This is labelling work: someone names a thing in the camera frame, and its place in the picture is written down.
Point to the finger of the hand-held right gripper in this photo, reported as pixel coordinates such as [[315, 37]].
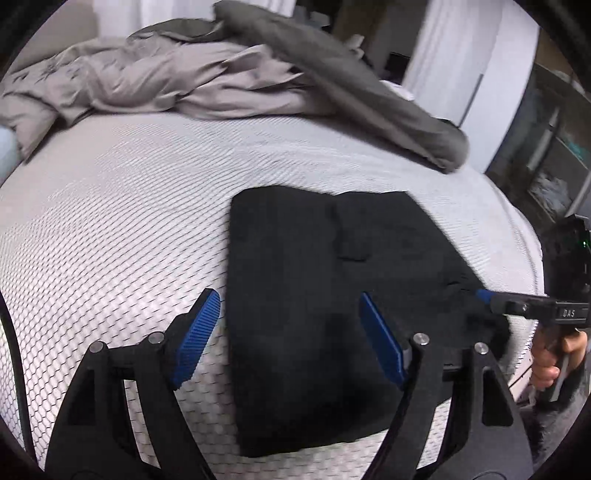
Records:
[[508, 305]]

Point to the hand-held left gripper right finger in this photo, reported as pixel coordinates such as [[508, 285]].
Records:
[[383, 341]]

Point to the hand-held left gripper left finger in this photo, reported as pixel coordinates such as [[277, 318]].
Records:
[[196, 341]]

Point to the black pants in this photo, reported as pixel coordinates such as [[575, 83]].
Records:
[[300, 277]]

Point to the person's right hand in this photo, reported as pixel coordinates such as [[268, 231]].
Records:
[[542, 364]]

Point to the dark shelf unit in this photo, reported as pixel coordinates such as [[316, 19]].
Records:
[[554, 184]]

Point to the dark grey blanket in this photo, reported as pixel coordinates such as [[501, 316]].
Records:
[[369, 101]]

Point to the white wardrobe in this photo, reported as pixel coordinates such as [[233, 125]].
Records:
[[461, 60]]

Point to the light taupe printed duvet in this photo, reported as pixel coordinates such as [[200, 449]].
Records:
[[161, 78]]

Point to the beige headboard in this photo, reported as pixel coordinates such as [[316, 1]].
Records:
[[55, 41]]

